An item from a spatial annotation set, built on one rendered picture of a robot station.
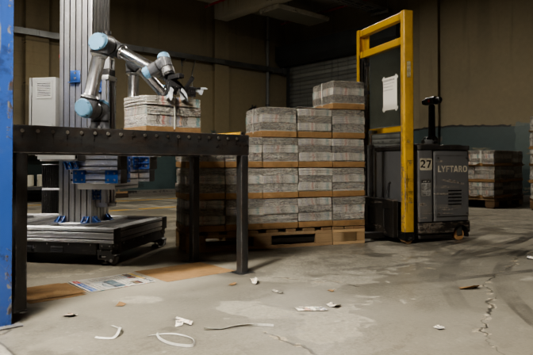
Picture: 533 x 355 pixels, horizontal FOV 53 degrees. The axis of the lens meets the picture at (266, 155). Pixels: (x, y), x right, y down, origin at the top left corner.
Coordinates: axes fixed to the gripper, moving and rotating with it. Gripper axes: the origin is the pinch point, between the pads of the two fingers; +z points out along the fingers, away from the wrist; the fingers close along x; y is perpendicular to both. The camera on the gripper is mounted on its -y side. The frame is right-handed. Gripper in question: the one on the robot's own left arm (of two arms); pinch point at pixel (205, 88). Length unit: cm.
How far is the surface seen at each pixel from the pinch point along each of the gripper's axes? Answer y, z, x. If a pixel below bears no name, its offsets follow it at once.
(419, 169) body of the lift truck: 59, 167, 47
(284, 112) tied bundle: 16, 55, 38
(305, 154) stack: 48, 73, 41
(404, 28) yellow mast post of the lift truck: -52, 151, 37
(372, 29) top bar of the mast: -56, 146, -13
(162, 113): 16, -40, 110
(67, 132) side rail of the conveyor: 23, -85, 175
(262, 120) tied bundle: 22, 38, 41
